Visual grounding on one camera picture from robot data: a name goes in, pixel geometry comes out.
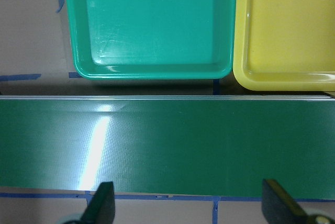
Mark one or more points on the green conveyor belt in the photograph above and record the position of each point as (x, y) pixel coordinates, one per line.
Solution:
(174, 145)

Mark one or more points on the green plastic tray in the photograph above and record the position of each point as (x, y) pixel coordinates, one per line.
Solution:
(152, 39)

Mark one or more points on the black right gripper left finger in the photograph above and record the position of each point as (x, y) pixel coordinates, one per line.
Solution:
(101, 208)

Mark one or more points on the yellow plastic tray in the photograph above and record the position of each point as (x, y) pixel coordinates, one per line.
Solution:
(284, 45)

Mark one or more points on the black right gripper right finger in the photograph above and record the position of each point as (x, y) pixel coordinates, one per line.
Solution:
(279, 207)

